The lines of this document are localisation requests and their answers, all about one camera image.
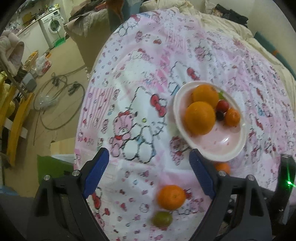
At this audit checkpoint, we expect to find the small mandarin orange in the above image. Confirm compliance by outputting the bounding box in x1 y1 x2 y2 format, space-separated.
157 185 186 211

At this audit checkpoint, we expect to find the large orange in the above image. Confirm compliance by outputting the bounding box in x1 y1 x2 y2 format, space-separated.
184 101 216 136

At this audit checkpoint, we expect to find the red tomato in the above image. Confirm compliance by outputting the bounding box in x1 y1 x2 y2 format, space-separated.
216 99 229 113

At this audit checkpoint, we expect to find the small orange at edge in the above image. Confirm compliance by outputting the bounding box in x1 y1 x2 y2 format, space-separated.
214 162 231 175

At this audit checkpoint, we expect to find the pink strawberry pattern plate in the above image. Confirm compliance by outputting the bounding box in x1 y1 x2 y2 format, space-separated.
173 81 247 162

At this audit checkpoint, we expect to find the green box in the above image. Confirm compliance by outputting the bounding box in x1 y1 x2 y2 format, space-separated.
37 155 74 184

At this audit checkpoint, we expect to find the green lime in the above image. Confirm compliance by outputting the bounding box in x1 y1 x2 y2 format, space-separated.
152 211 173 228

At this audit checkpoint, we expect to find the dark blue grape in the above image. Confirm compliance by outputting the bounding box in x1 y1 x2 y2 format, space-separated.
216 111 225 121

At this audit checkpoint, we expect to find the pink Hello Kitty bedsheet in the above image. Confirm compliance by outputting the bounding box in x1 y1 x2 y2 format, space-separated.
75 8 295 240

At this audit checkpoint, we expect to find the yellow wooden chair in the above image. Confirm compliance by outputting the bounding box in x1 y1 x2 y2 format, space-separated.
1 72 34 168

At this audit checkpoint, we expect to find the beige cloth on rack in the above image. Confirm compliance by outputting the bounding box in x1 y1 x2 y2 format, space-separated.
1 30 25 76

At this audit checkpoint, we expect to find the white washing machine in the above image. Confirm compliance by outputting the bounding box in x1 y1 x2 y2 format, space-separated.
38 8 66 49

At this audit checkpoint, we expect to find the cable loop on floor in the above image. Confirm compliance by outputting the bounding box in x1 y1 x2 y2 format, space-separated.
33 72 86 131

